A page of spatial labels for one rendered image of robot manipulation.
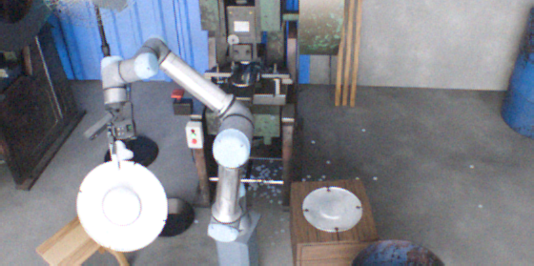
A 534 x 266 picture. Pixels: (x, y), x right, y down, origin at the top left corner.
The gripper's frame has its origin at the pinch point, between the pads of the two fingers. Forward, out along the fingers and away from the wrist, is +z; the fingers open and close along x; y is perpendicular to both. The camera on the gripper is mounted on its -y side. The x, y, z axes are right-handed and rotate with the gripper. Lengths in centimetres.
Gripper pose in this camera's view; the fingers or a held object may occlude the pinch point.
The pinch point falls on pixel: (115, 167)
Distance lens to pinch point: 142.3
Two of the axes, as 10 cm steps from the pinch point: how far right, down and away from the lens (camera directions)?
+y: 9.8, -1.3, 1.5
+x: -1.2, 1.9, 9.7
